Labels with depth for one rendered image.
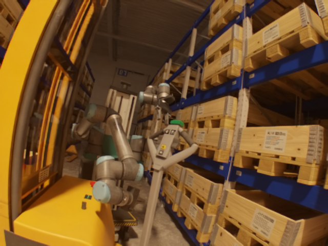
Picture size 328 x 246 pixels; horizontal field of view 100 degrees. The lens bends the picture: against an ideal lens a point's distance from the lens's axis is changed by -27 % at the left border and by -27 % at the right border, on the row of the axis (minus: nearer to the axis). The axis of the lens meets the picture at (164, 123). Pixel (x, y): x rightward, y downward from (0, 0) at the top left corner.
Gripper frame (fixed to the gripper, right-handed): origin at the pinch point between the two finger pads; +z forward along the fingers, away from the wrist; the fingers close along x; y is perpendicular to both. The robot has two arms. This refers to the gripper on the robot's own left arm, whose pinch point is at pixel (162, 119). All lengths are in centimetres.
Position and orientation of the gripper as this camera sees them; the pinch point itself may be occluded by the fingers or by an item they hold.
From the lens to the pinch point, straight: 125.4
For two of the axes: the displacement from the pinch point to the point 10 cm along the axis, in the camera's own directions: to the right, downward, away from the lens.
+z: -0.3, 8.0, -6.0
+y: -7.4, 3.9, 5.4
